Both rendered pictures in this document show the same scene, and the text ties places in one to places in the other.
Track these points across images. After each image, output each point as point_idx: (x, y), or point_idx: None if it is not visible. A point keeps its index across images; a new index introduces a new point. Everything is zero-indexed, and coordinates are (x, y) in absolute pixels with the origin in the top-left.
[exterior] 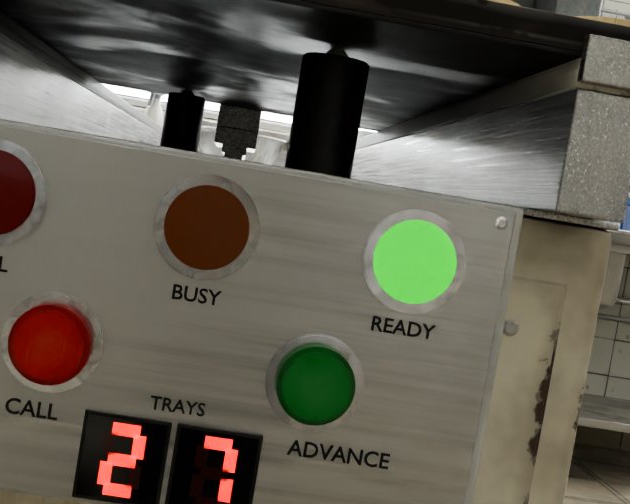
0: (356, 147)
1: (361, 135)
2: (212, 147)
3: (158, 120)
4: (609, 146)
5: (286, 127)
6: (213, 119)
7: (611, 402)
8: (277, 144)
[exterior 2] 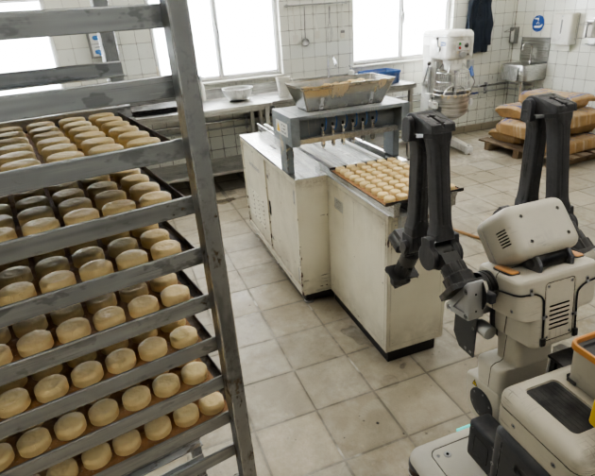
0: (370, 156)
1: (279, 79)
2: (231, 96)
3: (203, 88)
4: (453, 199)
5: (242, 75)
6: (216, 79)
7: (365, 137)
8: (251, 89)
